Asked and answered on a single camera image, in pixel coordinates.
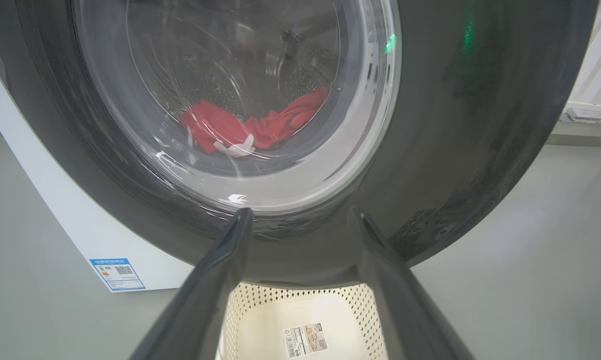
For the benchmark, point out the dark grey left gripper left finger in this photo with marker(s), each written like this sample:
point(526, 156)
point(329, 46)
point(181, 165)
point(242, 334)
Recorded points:
point(205, 300)

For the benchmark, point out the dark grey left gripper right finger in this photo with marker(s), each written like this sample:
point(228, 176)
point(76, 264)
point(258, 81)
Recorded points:
point(400, 310)

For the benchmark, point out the red and white garment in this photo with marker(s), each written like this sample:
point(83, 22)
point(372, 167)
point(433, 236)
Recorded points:
point(290, 120)
point(210, 125)

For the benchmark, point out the dark grey washing machine door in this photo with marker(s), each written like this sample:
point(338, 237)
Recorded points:
point(480, 150)

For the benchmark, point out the cream perforated laundry basket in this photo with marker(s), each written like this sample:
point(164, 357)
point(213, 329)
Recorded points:
point(260, 325)

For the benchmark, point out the white washing machine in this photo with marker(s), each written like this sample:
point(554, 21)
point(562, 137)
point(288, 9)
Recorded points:
point(80, 225)

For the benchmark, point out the blue energy label sticker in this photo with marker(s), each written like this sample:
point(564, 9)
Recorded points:
point(117, 275)

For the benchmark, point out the white barcode sticker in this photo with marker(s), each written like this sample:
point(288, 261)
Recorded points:
point(305, 340)

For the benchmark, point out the stainless steel washer drum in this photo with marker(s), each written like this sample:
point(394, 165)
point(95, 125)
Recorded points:
point(260, 60)

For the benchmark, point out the white slatted rack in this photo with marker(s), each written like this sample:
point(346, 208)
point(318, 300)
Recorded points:
point(598, 75)

